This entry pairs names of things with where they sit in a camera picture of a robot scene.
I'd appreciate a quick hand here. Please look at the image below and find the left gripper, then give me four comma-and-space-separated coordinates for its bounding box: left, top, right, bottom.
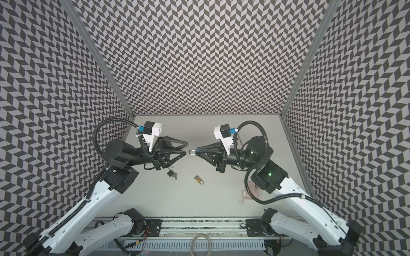
124, 137, 189, 172

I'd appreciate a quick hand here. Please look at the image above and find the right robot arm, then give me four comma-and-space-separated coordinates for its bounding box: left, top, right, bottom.
190, 137, 362, 256

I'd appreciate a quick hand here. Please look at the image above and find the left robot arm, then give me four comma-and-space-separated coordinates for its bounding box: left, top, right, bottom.
23, 137, 188, 256

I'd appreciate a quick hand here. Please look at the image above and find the black padlock with keys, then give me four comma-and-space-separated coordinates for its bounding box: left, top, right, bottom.
167, 170, 177, 180

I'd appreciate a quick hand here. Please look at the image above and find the small brass padlock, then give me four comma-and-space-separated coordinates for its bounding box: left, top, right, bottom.
193, 176, 205, 185

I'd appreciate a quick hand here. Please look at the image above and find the pink padlock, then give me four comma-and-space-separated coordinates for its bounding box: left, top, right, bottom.
237, 181, 259, 204

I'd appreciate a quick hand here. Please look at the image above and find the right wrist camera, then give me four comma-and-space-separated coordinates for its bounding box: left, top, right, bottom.
214, 124, 238, 156

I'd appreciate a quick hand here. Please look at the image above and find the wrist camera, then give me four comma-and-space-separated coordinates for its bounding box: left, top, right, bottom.
136, 121, 162, 152
214, 124, 238, 156

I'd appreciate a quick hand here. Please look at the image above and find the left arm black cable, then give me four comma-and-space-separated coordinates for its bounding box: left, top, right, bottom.
92, 117, 151, 157

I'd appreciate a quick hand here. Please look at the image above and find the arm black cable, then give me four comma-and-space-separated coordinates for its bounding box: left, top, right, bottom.
233, 121, 324, 205
92, 117, 151, 157

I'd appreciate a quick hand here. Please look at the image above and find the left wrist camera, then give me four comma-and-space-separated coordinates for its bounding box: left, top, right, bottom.
136, 121, 162, 152

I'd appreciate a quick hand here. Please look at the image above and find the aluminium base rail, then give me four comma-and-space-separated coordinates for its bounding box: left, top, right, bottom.
95, 217, 308, 241

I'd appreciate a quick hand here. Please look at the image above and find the grey cable loop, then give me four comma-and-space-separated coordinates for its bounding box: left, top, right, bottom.
190, 233, 212, 256

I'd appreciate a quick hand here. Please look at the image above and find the white vented cable duct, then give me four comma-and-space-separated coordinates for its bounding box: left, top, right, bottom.
95, 239, 267, 252

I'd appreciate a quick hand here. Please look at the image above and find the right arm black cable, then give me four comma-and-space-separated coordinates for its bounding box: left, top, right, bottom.
233, 121, 324, 205

